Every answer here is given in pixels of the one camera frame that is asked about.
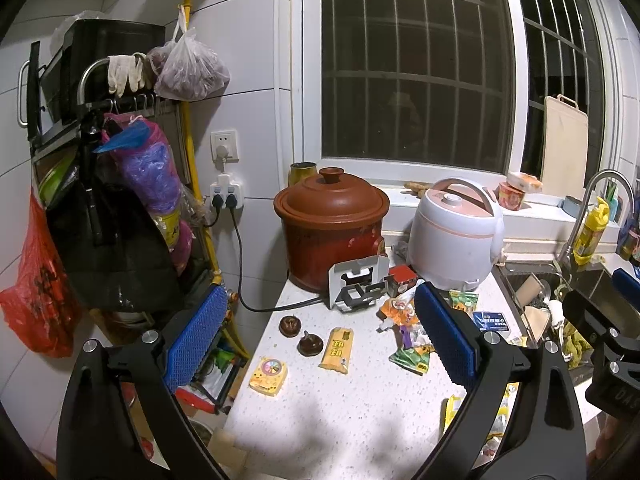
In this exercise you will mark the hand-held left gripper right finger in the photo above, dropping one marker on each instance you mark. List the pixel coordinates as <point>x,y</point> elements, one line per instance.
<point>442,335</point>

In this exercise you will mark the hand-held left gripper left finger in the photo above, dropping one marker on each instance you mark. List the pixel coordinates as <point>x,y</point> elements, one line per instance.
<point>197,330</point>

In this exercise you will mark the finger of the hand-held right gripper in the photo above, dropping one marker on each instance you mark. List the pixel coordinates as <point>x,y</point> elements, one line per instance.
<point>627,279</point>
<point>595,315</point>

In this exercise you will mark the green cloth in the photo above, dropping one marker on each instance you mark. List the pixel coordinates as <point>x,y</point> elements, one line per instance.
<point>577,345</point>

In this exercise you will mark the dark bottle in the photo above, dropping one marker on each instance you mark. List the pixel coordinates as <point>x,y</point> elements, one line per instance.
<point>627,240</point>

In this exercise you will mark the green snack wrapper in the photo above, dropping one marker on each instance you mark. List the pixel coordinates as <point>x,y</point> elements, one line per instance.
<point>412,360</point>

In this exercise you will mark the white cup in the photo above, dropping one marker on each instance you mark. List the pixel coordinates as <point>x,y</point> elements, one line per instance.
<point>556,312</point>

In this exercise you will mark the green and orange sachet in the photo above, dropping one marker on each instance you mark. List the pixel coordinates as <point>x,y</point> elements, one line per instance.
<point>464,301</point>

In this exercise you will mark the colourful crumpled wrapper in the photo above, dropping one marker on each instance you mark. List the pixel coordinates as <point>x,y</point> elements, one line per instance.
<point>400,315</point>

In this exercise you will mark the small blue packet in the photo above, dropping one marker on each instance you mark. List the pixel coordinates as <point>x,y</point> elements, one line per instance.
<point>491,322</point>

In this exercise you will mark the yellow dish soap bottle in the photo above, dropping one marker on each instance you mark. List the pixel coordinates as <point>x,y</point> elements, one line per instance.
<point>590,232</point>

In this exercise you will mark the steel bowl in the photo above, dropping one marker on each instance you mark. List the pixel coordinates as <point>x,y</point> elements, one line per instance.
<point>534,290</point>

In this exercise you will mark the small red box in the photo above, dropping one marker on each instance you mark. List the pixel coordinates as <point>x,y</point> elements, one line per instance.
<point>401,279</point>

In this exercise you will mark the steel kitchen sink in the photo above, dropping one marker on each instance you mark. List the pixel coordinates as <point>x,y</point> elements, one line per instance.
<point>530,280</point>

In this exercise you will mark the yellow and white wrapper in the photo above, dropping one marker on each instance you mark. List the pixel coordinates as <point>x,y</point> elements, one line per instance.
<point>451,412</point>

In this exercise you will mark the steel faucet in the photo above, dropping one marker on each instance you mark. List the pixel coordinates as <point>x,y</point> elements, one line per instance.
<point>582,210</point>

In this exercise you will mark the yellow packet with round print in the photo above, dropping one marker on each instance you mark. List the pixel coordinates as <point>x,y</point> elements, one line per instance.
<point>268,377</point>

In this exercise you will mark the white rice cooker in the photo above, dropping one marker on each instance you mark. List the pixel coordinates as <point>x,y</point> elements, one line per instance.
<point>455,235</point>

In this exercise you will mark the white cardboard holder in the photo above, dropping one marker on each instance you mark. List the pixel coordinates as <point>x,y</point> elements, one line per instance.
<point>357,280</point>

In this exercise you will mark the pale bowl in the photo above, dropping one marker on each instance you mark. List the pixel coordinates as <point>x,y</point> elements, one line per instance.
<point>202,432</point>

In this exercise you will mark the small yellow snack packet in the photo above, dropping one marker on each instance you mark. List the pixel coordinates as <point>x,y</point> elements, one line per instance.
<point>336,351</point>

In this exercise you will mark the black plastic bag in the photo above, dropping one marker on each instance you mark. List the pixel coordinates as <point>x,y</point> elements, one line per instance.
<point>115,250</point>

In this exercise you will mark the red instant noodle cup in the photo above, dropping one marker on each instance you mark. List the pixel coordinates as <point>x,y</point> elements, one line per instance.
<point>517,192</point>

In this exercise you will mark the white power adapter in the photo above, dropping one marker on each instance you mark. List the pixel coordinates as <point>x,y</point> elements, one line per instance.
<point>226,192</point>

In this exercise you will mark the ginger root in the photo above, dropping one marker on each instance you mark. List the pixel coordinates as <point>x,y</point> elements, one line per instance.
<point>416,188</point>

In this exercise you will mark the white cutting board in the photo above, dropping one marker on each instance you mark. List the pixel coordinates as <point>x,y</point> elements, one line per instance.
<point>562,145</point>

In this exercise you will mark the red-brown clay pot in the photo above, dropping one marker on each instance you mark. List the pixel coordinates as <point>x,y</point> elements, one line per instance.
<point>330,230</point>

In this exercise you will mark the large red plastic bag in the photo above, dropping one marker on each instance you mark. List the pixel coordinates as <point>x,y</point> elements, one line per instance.
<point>37,290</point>

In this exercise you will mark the yellow gas pipe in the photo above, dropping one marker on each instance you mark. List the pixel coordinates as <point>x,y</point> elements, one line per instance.
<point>192,160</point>

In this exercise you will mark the purple plastic bag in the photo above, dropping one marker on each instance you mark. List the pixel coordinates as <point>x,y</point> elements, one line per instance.
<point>145,165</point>

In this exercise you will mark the brass tin can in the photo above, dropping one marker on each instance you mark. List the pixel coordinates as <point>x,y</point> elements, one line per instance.
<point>301,174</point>

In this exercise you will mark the metal kitchen rack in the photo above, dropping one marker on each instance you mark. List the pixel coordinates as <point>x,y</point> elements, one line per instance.
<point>65,150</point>

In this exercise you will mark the clear bag with dark contents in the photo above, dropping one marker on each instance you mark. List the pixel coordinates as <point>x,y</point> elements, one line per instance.
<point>192,70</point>

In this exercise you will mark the white rubber gloves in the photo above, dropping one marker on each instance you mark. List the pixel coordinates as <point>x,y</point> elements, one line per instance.
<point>127,72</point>

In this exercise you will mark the window with metal bars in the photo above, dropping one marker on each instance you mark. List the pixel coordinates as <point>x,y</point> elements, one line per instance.
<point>415,60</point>

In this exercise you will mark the black microwave oven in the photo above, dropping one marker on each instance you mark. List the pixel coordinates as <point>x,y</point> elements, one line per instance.
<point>100,65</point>

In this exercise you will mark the white wall socket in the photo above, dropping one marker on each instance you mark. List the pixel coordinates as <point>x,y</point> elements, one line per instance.
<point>225,146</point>

